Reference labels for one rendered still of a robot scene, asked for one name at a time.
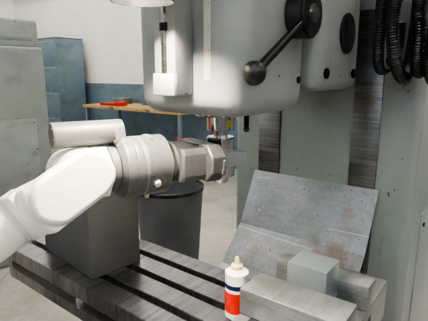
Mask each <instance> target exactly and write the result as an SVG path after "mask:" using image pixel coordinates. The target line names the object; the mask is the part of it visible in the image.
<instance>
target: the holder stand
mask: <svg viewBox="0 0 428 321"><path fill-rule="evenodd" d="M45 241H46V248H47V249H49V250H50V251H51V252H53V253H54V254H56V255H57V256H59V257H60V258H61V259H63V260H64V261H66V262H67V263H69V264H70V265H72V266H73V267H74V268H76V269H77V270H79V271H80V272H82V273H83V274H85V275H86V276H88V277H89V278H90V279H95V278H98V277H100V276H103V275H106V274H108V273H110V272H113V271H116V270H118V269H120V268H123V267H126V266H128V265H131V264H134V263H135V262H138V261H140V254H139V224H138V197H137V196H135V197H128V198H121V197H119V196H118V195H116V193H114V192H111V194H110V196H106V197H102V198H101V199H100V200H98V202H96V203H95V204H93V205H92V206H91V207H90V208H88V209H87V210H85V211H84V212H83V213H82V214H81V215H79V216H78V217H76V218H75V219H74V220H73V221H71V222H70V223H69V224H68V225H66V226H65V227H63V228H62V229H61V230H60V231H59V232H56V233H54V234H47V235H46V236H45Z"/></svg>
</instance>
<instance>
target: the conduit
mask: <svg viewBox="0 0 428 321"><path fill-rule="evenodd" d="M402 1H403V0H376V5H375V6H376V7H375V8H376V9H375V16H374V17H375V19H374V20H375V21H374V29H373V30H374V31H373V32H374V33H373V35H374V36H373V43H372V44H373V47H372V51H373V52H372V53H373V54H372V60H373V68H374V71H375V72H376V73H377V74H379V75H386V74H388V73H389V72H392V76H393V77H394V79H395V81H396V82H398V83H400V84H406V83H408V82H409V81H410V80H411V78H412V76H414V77H415V78H423V77H424V79H425V82H426V84H428V28H426V22H425V21H426V13H427V12H426V11H427V9H426V8H427V0H412V4H411V5H412V6H411V7H412V8H411V17H410V25H409V32H408V33H409V34H408V39H407V45H406V51H405V55H404V61H403V59H402V55H401V52H402V50H403V44H404V40H405V38H404V37H405V32H406V31H405V30H406V29H405V28H406V22H399V19H400V17H399V16H400V11H401V5H402ZM426 29H427V30H426ZM426 31H427V33H425V32H426ZM425 37H426V38H425ZM385 44H386V45H385ZM385 46H387V47H386V48H387V55H388V56H387V58H386V59H385V49H386V48H385Z"/></svg>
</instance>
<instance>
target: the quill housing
mask: <svg viewBox="0 0 428 321"><path fill-rule="evenodd" d="M286 3H287V0H192V94H191V95H189V96H155V95H154V94H153V74H154V73H155V48H154V26H153V7H141V33H142V51H143V85H144V96H145V101H146V103H147V105H149V107H151V108H152V109H154V110H157V111H165V112H173V113H189V114H198V115H213V116H222V117H244V116H249V115H257V114H261V113H270V112H275V111H283V110H287V109H289V108H291V107H293V106H294V105H295V104H296V103H297V101H298V99H299V92H300V82H301V49H302V40H301V39H294V38H293V39H292V40H291V41H290V42H289V44H288V45H287V46H286V47H285V48H284V49H283V50H282V51H281V52H280V53H279V54H278V55H277V56H276V57H275V58H274V59H273V61H272V62H271V63H270V64H269V65H268V66H267V67H266V78H265V80H264V81H263V82H262V83H261V84H259V85H256V86H252V85H249V84H247V83H246V82H245V81H244V80H243V77H242V69H243V67H244V65H245V64H246V63H247V62H250V61H260V60H261V59H262V58H263V56H265V55H266V54H267V53H268V51H269V50H270V49H271V48H272V47H273V46H274V45H275V44H276V43H277V42H278V41H279V40H280V39H281V38H282V37H283V36H284V35H285V34H286V32H287V31H288V30H287V26H286V23H285V6H286Z"/></svg>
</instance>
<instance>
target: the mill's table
mask: <svg viewBox="0 0 428 321"><path fill-rule="evenodd" d="M139 254H140V261H138V262H135V263H134V264H131V265H128V266H126V267H123V268H120V269H118V270H116V271H113V272H110V273H108V274H106V275H103V276H100V277H98V278H95V279H90V278H89V277H88V276H86V275H85V274H83V273H82V272H80V271H79V270H77V269H76V268H75V267H73V266H72V265H70V264H69V263H67V262H66V261H64V260H63V259H62V258H60V257H59V256H57V255H56V254H54V253H53V252H51V251H50V250H49V249H47V248H46V241H45V236H44V237H43V238H41V239H36V240H31V243H29V242H28V243H26V244H25V245H24V246H23V247H21V248H20V249H18V250H17V251H16V252H15V253H13V254H12V255H10V256H9V263H10V274H11V276H12V277H14V278H16V279H17V280H18V281H20V282H22V283H23V284H25V285H27V286H28V287H30V288H31V289H33V290H35V291H36V292H38V293H39V294H41V295H42V296H44V297H46V298H47V299H49V300H51V301H52V302H53V303H55V304H57V305H58V306H60V307H61V308H63V309H65V310H66V311H68V312H70V313H71V314H73V315H74V316H76V317H78V318H79V319H80V320H83V321H232V320H231V319H229V318H227V317H226V315H225V270H224V269H222V268H219V267H216V266H213V265H211V264H208V263H205V262H203V261H200V260H197V259H194V258H192V257H189V256H186V255H184V254H181V253H178V252H175V251H172V250H170V249H167V248H164V247H162V246H159V245H156V244H153V243H151V242H148V241H145V240H143V239H139Z"/></svg>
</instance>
